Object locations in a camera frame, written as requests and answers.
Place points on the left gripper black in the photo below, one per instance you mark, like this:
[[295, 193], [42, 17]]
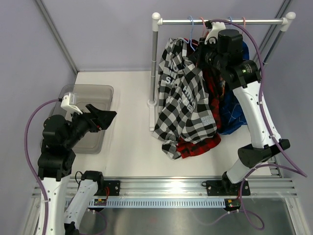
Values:
[[103, 119]]

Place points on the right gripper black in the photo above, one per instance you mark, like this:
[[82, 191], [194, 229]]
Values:
[[197, 57]]

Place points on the light blue wire hanger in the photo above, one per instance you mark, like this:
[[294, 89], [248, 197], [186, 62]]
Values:
[[190, 40]]

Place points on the black white plaid shirt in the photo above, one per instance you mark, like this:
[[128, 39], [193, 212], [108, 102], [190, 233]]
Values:
[[182, 100]]

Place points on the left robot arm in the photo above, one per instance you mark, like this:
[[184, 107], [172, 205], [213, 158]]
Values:
[[55, 167]]

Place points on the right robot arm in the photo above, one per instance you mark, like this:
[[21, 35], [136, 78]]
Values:
[[242, 76]]

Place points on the red black plaid shirt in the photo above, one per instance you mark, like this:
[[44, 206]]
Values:
[[215, 88]]

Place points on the pink hanger left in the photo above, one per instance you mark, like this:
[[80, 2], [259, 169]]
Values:
[[203, 25]]

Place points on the blue shirt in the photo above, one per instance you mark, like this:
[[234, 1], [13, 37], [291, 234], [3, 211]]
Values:
[[231, 113]]

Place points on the clear plastic bin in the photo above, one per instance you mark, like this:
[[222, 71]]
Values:
[[97, 98]]

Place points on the clothes rack metal white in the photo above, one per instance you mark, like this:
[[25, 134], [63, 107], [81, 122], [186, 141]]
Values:
[[158, 21]]

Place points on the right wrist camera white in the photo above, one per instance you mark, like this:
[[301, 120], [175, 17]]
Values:
[[212, 36]]

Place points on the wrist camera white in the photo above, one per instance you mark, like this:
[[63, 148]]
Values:
[[212, 36], [68, 103]]

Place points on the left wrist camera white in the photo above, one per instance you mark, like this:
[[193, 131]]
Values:
[[68, 103]]

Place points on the white slotted cable duct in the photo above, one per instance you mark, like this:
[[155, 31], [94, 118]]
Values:
[[157, 203]]

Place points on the aluminium rail base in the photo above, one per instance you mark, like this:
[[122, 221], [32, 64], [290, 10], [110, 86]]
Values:
[[194, 187]]

